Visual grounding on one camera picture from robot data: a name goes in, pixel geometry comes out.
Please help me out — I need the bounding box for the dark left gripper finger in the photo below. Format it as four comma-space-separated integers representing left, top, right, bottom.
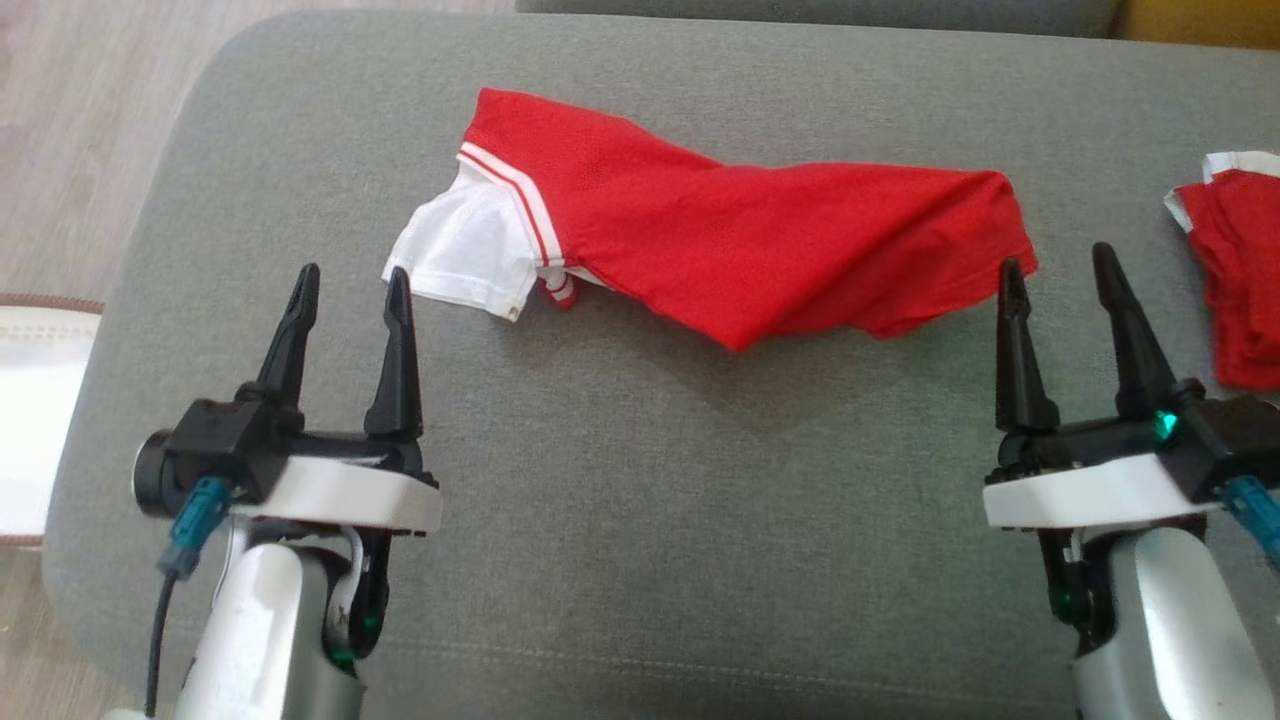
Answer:
363, 265, 426, 441
255, 263, 321, 411

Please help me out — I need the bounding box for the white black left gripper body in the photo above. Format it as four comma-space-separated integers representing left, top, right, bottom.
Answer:
232, 430, 443, 536

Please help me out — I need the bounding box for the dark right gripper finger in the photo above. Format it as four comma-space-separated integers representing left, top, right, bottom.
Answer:
995, 257, 1061, 433
1090, 242, 1206, 419

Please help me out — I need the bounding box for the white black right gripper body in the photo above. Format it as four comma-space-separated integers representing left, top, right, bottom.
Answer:
983, 413, 1223, 533

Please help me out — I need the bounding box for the red jersey with number print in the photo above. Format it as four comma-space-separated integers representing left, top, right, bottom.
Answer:
1163, 152, 1280, 391

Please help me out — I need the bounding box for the red garment with white sleeve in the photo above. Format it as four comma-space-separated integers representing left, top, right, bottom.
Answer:
382, 88, 1039, 351

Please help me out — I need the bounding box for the white rug with brown edge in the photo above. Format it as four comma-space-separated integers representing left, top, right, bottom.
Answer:
0, 293, 106, 548

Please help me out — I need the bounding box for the large yellow sofa back cushion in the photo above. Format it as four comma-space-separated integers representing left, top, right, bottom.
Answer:
1115, 0, 1280, 49

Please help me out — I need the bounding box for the left arm teal plug cable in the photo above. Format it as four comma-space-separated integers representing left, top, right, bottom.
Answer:
146, 477, 237, 717

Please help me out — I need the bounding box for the arm teal plug cable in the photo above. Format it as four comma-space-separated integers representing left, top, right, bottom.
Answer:
146, 477, 237, 717
1220, 475, 1280, 573

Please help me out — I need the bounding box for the right arm teal plug cable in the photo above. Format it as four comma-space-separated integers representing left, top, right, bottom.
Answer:
1220, 475, 1280, 573

